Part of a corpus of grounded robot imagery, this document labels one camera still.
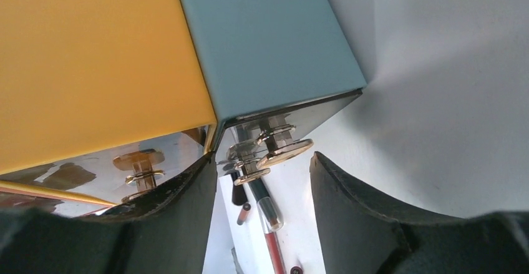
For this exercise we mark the black powder brush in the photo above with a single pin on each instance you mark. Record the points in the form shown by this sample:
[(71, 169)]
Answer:
[(238, 197)]

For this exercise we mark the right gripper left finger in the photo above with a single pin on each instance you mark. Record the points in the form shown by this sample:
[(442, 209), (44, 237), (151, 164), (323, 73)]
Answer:
[(162, 231)]

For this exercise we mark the orange three-drawer organizer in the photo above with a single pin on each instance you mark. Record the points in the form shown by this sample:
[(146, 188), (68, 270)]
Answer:
[(81, 76)]

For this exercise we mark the red lipstick black cap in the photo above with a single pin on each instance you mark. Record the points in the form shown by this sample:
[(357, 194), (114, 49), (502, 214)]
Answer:
[(296, 270)]

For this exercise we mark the pink lip gloss tube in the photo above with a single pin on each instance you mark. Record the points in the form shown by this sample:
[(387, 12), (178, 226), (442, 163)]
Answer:
[(275, 253)]

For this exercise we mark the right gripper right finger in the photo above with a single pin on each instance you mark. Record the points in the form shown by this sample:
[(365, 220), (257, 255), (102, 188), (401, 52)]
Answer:
[(364, 230)]

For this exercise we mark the dark concealer stick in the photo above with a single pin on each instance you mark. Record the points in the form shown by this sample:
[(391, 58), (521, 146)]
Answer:
[(270, 217)]

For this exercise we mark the clear drawer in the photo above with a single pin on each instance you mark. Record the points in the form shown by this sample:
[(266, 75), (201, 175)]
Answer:
[(251, 144), (92, 183)]

